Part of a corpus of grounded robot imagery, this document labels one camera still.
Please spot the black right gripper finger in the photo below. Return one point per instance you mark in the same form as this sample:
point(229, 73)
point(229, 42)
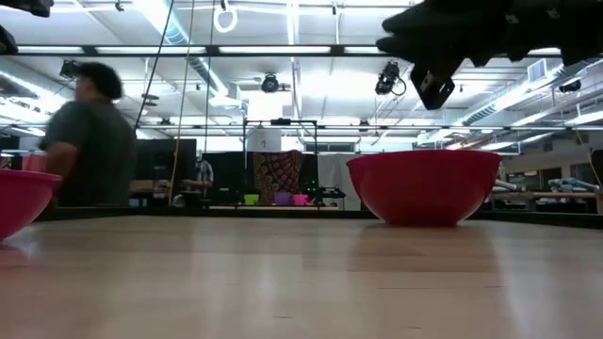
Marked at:
point(433, 19)
point(433, 52)

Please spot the wooden shelf bench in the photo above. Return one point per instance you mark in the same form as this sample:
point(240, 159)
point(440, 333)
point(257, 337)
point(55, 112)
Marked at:
point(546, 194)

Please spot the ceiling air vent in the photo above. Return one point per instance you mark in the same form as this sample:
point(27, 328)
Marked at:
point(537, 70)

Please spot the red plastic bowl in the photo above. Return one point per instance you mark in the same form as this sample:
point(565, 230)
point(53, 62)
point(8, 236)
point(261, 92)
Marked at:
point(424, 188)

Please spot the white hanging cloth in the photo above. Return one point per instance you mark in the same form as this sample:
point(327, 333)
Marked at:
point(337, 179)

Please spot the round black ceiling lamp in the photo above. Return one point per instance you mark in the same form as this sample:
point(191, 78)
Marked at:
point(270, 84)

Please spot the white box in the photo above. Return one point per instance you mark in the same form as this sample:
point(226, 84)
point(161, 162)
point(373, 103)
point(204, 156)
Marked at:
point(264, 140)

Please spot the patterned hanging cloth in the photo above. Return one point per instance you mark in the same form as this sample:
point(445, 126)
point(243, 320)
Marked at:
point(278, 174)

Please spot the pink bin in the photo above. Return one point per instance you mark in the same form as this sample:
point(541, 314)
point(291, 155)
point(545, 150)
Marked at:
point(300, 200)

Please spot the purple bin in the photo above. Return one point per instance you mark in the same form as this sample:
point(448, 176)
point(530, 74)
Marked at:
point(281, 198)

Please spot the green bin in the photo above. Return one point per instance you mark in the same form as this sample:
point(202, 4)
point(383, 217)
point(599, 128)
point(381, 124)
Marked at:
point(251, 199)

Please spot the person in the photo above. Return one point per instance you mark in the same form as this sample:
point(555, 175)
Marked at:
point(203, 175)
point(94, 150)

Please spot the black monitor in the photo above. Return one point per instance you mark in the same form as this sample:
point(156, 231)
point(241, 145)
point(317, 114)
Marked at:
point(165, 160)

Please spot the pink plastic bowl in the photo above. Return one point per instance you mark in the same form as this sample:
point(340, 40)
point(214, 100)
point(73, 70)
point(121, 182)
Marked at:
point(21, 202)

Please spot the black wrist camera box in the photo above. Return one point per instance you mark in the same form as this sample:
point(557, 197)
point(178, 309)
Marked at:
point(431, 89)

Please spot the black ceiling camera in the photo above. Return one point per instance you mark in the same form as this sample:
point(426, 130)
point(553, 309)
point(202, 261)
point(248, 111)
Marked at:
point(388, 77)

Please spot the black metal stand frame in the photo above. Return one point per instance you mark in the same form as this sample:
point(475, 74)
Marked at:
point(280, 121)

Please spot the black overhead frame bar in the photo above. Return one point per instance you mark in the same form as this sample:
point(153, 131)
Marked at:
point(212, 50)

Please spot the black mounted camera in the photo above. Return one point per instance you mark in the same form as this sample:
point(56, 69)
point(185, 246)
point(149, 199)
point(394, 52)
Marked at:
point(70, 69)

